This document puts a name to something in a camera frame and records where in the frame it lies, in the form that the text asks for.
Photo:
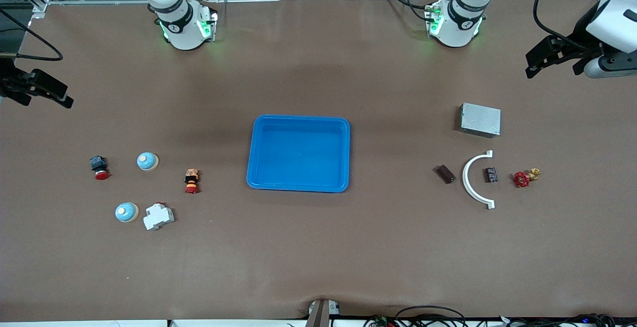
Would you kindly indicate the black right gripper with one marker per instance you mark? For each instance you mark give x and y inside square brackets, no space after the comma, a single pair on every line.
[11,81]

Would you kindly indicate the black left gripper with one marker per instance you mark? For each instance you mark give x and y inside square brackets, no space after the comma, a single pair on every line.
[580,35]

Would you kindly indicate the blue dome bell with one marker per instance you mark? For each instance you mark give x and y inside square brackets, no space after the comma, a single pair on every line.
[148,161]
[126,212]

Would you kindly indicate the plain dark brown electrolytic capacitor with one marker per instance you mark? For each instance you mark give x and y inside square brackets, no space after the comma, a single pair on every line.
[445,173]

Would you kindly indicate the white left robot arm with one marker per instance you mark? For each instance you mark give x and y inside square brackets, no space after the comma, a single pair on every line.
[458,23]

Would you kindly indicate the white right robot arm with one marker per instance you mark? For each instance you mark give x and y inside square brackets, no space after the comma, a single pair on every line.
[181,23]

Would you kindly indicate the blue plastic tray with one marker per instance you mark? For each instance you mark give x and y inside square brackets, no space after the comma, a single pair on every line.
[298,154]

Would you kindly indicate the red emergency button blue body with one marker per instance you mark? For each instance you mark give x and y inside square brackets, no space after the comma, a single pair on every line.
[99,166]

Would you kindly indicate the silver metal box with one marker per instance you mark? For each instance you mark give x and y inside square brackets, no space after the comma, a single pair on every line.
[480,120]

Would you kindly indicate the white circuit breaker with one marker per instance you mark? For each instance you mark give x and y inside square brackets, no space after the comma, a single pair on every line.
[158,216]

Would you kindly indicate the red yellow button orange body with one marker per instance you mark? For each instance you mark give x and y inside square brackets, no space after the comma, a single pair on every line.
[191,181]

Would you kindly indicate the white curved plastic bracket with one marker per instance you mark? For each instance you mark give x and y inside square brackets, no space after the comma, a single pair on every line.
[467,180]

